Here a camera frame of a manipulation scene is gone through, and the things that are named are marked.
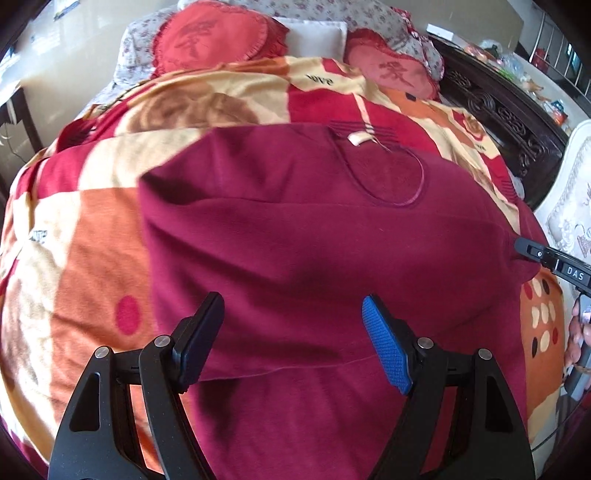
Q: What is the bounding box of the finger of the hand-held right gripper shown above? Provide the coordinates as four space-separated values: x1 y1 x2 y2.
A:
514 237 555 269

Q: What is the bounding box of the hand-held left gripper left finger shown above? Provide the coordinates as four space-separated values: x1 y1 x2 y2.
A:
47 292 226 480

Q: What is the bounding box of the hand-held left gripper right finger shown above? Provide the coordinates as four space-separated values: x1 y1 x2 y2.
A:
361 295 536 480

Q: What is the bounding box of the maroon knit sweater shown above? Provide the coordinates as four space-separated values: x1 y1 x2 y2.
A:
139 122 548 480

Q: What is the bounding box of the person's right hand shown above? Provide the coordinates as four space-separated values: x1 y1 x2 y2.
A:
567 298 585 365

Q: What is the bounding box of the white ornate upholstered chair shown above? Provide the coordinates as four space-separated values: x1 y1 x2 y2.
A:
531 119 591 278

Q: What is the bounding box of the red orange patterned blanket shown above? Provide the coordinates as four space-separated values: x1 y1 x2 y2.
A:
0 55 568 467

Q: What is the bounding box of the pile of colourful small goods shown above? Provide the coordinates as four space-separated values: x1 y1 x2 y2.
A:
462 39 568 125

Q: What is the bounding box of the silver metal rack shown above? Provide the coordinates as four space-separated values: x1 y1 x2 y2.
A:
531 14 589 86

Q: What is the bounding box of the red heart-shaped pillow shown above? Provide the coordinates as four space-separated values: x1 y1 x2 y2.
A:
151 9 289 77
344 28 439 100

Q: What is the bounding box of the dark wooden desk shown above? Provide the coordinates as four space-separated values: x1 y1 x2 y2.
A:
0 88 42 155

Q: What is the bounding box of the floral print quilt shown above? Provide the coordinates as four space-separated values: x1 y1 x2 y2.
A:
113 0 445 88

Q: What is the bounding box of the white pillow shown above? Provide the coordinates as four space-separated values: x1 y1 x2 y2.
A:
272 17 348 58

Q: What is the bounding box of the wall calendar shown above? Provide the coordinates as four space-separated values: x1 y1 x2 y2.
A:
52 0 83 22

